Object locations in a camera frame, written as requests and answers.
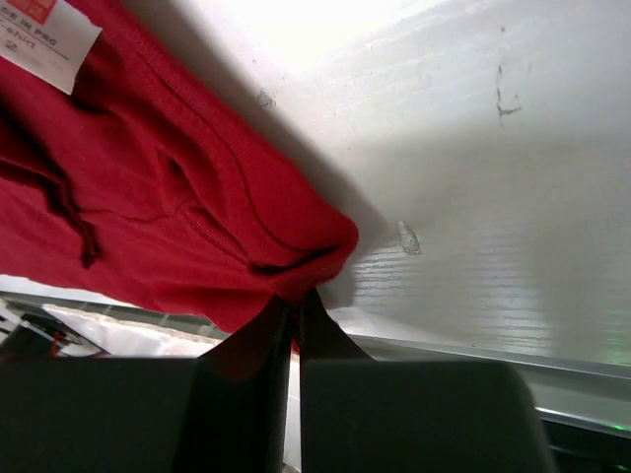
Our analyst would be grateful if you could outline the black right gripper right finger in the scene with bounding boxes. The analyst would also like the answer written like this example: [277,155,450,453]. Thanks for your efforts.
[299,290,556,472]

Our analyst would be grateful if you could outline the red t-shirt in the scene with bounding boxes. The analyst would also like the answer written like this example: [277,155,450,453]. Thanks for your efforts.
[1,1,358,332]

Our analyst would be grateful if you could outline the aluminium front rail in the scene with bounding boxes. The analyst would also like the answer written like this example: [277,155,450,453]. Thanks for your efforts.
[0,290,631,439]

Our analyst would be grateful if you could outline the white front cover board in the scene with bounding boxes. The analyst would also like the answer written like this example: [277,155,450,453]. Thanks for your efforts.
[0,273,233,360]

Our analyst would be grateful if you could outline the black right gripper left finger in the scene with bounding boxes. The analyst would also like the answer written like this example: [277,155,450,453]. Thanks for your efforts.
[1,300,291,472]

